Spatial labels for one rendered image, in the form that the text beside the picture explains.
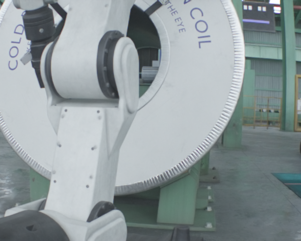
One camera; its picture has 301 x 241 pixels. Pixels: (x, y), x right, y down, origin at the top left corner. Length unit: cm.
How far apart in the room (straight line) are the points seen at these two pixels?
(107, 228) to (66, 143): 20
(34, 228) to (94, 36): 39
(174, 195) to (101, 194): 100
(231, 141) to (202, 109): 464
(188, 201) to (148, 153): 34
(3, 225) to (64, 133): 30
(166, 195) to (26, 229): 123
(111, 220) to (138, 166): 83
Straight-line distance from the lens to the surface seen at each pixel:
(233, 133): 614
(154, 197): 237
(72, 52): 75
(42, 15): 101
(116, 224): 74
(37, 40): 104
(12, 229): 57
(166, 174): 154
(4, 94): 177
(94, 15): 79
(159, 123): 153
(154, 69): 430
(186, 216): 177
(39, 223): 62
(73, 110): 79
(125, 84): 75
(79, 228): 65
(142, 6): 160
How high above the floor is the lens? 53
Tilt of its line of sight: 2 degrees down
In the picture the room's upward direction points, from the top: 2 degrees clockwise
